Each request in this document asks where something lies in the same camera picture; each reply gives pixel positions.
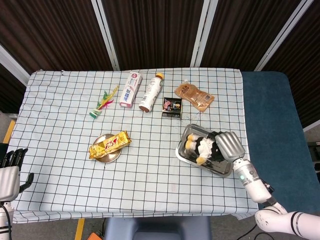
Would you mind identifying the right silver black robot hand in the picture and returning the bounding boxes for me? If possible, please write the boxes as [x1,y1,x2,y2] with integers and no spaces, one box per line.
[213,131,246,161]

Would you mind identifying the gold foil snack pack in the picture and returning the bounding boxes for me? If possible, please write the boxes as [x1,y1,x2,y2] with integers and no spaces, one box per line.
[88,130,133,160]

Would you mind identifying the white black checked tablecloth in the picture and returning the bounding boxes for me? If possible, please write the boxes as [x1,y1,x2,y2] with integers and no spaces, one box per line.
[4,67,260,224]

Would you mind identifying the pink white toothpaste box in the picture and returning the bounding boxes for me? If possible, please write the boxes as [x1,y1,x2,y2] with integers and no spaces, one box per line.
[118,71,143,109]

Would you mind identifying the blue felt table cover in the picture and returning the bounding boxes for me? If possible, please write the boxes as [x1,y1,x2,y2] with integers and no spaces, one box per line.
[241,71,317,215]

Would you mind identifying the colourful feather shuttlecock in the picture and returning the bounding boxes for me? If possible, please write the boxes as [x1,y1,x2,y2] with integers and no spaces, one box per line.
[89,84,120,119]

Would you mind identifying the small black printed box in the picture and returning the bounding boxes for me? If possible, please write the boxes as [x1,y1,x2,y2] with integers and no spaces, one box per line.
[161,96,183,119]

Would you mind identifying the rectangular metal tray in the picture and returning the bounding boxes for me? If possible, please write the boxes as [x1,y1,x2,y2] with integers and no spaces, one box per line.
[175,123,238,178]

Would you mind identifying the brown spout pouch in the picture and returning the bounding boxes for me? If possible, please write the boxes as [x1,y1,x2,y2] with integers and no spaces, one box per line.
[174,79,215,113]

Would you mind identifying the black-headed white plush doll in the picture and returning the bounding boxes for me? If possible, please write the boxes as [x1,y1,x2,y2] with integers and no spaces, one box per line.
[184,131,230,166]

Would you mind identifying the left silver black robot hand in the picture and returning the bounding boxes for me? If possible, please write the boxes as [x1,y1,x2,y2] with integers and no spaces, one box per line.
[0,147,35,202]

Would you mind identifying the dark brown partition panel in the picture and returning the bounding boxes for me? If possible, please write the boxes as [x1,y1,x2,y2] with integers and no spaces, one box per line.
[199,0,305,72]
[102,0,206,71]
[0,0,115,73]
[0,63,27,115]
[261,0,320,128]

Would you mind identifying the round metal plate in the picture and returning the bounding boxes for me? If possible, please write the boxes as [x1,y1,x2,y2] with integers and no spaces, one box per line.
[92,133,123,164]

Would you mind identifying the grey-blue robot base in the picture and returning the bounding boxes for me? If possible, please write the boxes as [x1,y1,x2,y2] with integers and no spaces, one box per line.
[103,216,212,240]

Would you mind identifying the white bottle orange cap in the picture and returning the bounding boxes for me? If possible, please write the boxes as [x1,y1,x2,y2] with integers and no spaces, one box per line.
[138,72,165,113]

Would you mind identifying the white partition post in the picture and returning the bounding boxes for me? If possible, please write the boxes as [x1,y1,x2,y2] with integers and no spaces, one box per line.
[302,121,320,133]
[191,0,218,68]
[0,44,31,87]
[91,0,121,71]
[254,0,315,72]

